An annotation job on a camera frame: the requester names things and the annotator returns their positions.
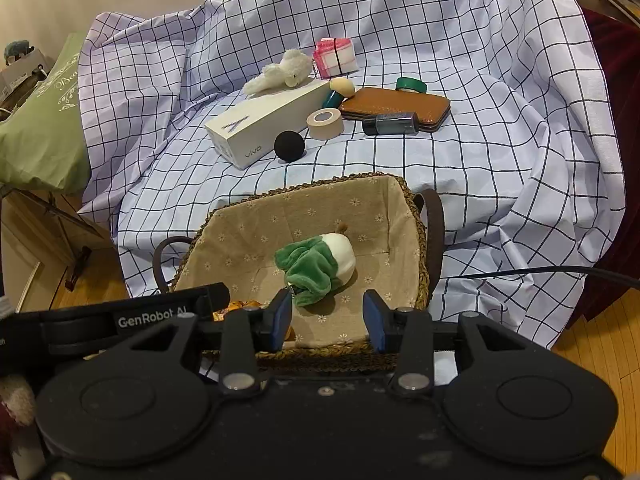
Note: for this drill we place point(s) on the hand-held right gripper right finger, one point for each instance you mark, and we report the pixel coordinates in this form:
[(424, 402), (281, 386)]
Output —
[(374, 327)]

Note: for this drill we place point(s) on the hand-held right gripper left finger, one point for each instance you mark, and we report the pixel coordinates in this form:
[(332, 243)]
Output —
[(281, 321)]

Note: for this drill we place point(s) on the green and white plush radish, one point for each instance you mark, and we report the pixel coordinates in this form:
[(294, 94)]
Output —
[(320, 265)]

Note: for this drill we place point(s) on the woven basket with beige liner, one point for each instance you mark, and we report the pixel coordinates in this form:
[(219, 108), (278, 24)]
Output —
[(250, 230)]

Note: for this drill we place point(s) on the dark bottle with black cap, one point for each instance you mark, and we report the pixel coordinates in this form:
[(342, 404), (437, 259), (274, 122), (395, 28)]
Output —
[(392, 123)]

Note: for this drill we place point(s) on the orange patterned soft toy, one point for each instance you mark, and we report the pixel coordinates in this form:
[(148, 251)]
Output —
[(237, 306)]

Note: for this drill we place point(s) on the wooden cabinet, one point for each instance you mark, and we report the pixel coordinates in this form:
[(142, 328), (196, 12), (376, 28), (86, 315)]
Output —
[(35, 230)]

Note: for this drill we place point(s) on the white checked bed sheet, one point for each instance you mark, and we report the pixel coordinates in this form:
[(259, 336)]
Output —
[(450, 170)]

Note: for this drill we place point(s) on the black foam ball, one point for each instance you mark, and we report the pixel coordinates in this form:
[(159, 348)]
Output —
[(289, 146)]

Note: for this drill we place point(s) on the long white box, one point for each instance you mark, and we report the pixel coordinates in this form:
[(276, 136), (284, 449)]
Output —
[(260, 122)]

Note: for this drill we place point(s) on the green cushion with white print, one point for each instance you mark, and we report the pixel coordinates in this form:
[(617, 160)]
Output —
[(42, 130)]

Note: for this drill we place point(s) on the beige tape roll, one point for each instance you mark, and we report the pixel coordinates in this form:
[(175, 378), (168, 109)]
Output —
[(325, 125)]

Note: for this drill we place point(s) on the brown leather case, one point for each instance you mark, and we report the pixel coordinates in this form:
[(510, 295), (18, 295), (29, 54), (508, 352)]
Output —
[(395, 106)]

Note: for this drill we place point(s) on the green tape roll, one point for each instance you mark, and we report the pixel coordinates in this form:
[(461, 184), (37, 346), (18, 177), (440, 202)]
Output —
[(411, 85)]

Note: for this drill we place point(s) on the white plush rabbit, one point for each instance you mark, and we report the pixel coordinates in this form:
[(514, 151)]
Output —
[(282, 72)]

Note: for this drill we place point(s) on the cardboard box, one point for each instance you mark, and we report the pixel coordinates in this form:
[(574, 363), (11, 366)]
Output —
[(22, 77)]

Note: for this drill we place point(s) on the pink and white box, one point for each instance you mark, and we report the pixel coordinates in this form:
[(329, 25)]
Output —
[(336, 57)]

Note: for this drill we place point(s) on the grey plush toy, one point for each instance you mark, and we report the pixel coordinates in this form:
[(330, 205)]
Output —
[(17, 50)]

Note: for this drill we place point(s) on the dark red cloth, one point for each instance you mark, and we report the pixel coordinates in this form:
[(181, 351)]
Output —
[(620, 160)]

